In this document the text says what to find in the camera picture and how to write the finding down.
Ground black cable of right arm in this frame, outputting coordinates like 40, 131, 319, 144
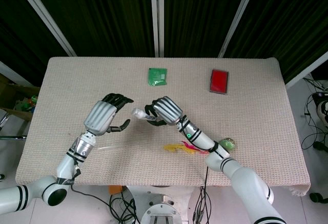
193, 166, 213, 224

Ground green round ball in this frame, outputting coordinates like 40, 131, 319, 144
218, 137, 236, 152

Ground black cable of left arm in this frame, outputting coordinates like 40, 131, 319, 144
70, 162, 124, 224

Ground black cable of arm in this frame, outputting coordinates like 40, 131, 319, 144
70, 162, 124, 224
193, 166, 213, 224

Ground beige woven table cloth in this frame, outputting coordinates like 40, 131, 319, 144
15, 56, 312, 197

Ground black floor cables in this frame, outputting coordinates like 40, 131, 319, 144
301, 76, 328, 150

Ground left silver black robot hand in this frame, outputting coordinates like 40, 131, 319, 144
84, 93, 134, 136

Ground yellow and pink feathers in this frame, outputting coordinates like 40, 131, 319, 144
163, 140, 210, 156

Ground black white headset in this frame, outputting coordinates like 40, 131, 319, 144
316, 93, 328, 129

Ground orange small object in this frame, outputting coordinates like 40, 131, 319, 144
108, 185, 123, 195

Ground red rectangular box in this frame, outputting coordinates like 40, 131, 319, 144
209, 69, 230, 96

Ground green sachet packet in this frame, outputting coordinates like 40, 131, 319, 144
147, 67, 168, 87

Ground cardboard box with toys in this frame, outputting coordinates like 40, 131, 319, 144
0, 74, 40, 122

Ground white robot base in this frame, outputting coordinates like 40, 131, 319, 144
122, 185, 203, 224

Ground white frame post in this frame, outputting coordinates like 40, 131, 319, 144
217, 0, 264, 58
15, 0, 77, 57
150, 0, 165, 57

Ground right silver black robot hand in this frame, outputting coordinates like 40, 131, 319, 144
144, 96, 183, 127

